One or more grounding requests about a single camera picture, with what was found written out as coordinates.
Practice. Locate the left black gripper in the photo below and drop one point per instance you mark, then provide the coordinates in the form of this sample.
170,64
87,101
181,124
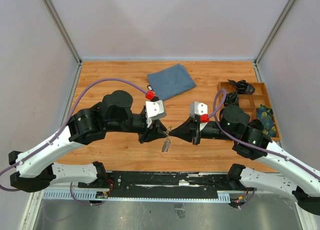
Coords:
159,133

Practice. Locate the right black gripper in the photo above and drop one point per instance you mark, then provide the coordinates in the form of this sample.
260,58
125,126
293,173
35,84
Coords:
191,128

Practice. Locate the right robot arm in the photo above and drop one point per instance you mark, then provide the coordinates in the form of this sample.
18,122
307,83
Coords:
296,179

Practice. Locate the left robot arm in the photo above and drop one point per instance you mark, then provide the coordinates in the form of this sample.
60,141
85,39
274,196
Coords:
36,169

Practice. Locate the folded blue cloth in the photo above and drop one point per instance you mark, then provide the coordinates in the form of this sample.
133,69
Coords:
171,82

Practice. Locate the dark rolled tie middle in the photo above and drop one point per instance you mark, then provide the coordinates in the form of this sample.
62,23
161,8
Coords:
231,98

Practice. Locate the dark rolled tie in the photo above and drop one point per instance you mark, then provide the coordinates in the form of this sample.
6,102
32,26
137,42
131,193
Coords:
231,98
256,124
243,87

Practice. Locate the wooden compartment tray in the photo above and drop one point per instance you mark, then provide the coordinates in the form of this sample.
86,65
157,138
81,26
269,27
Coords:
250,103

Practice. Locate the dark rolled tie bottom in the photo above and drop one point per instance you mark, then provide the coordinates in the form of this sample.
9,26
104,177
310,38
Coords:
256,124

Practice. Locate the dark rolled tie top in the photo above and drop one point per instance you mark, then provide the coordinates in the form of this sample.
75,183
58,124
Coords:
243,87

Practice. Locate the blue floral rolled tie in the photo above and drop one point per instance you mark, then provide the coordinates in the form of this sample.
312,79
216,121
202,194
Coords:
265,115

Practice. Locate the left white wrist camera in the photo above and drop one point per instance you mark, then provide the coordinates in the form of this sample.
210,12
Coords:
155,110

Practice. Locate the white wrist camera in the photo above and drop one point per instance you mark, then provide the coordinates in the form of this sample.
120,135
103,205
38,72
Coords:
197,108
155,110

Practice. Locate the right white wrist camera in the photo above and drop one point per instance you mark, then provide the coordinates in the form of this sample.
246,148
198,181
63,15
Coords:
197,108

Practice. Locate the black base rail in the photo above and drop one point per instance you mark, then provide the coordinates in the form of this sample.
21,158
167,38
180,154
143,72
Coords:
166,185

